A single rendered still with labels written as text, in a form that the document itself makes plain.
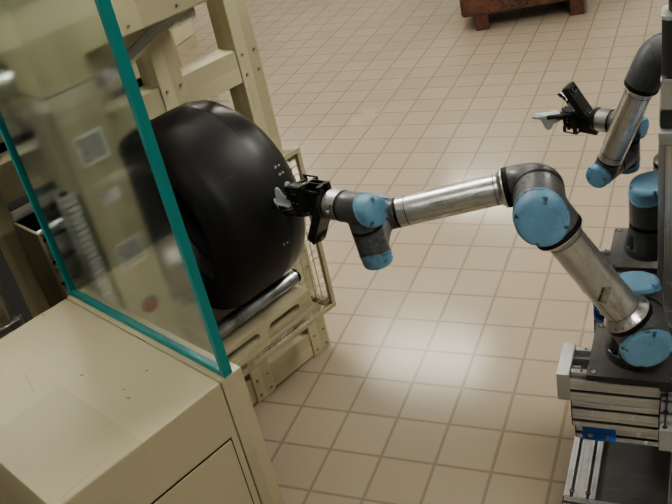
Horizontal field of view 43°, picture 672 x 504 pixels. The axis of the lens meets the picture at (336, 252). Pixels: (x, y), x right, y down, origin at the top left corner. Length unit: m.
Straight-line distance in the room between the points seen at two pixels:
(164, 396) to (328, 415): 1.82
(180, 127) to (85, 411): 0.87
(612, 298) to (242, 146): 0.97
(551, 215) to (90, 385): 0.99
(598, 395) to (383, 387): 1.24
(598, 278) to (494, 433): 1.29
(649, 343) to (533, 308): 1.68
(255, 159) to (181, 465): 0.89
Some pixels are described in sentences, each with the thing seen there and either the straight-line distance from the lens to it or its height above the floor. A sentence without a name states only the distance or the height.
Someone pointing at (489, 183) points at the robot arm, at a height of 1.26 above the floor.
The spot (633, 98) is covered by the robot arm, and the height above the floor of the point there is 1.21.
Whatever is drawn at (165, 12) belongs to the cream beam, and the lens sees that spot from 2.45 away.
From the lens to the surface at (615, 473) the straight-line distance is 2.73.
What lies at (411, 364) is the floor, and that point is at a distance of 3.48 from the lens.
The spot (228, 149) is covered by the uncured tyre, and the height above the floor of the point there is 1.38.
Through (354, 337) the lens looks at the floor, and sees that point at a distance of 3.68.
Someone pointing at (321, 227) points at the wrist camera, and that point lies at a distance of 2.07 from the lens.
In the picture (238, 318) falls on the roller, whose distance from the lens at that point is 2.35.
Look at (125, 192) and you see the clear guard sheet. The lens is 1.48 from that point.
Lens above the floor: 2.21
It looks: 31 degrees down
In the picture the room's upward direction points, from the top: 13 degrees counter-clockwise
